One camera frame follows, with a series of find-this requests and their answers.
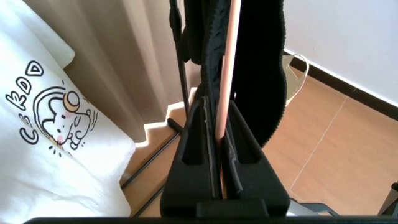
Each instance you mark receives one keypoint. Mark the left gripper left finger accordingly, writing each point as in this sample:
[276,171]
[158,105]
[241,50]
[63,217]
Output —
[189,183]

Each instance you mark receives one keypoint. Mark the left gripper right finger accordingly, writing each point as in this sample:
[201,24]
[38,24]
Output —
[261,186]

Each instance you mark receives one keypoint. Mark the black garment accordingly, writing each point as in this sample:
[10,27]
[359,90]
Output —
[261,77]

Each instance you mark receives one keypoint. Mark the pink clothes hanger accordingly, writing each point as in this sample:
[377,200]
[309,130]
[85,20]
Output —
[228,62]

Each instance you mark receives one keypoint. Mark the white printed t-shirt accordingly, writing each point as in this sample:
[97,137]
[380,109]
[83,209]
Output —
[46,140]

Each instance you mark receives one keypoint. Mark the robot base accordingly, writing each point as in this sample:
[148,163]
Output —
[311,210]

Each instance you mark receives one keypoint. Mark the white laundry basket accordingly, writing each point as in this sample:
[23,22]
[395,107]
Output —
[295,84]

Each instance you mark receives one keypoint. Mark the black clothes rack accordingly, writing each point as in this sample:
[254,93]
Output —
[179,62]

